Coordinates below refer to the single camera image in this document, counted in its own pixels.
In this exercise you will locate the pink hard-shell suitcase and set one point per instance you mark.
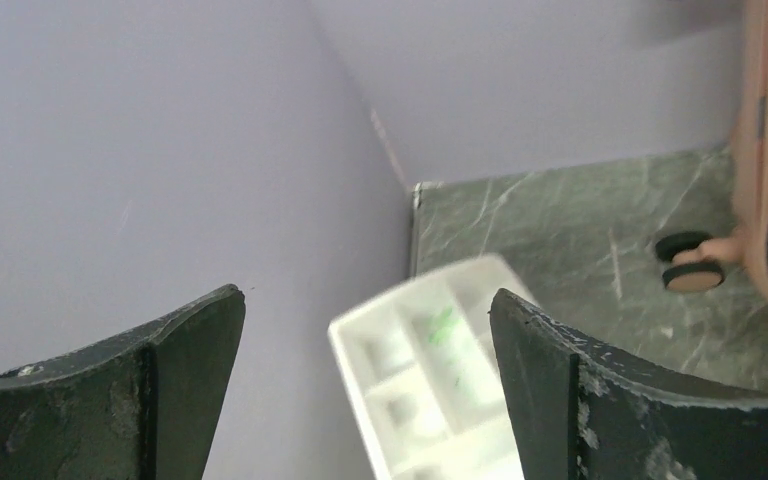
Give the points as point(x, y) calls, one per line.
point(749, 149)

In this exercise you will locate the black suitcase wheel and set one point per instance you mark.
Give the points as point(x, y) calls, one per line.
point(688, 270)

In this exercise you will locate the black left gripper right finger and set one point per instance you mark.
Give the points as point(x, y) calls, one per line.
point(584, 409)

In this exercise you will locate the white plastic drawer organizer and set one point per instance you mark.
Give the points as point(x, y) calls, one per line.
point(419, 368)

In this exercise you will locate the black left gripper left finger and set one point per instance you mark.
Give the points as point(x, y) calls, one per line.
point(142, 404)

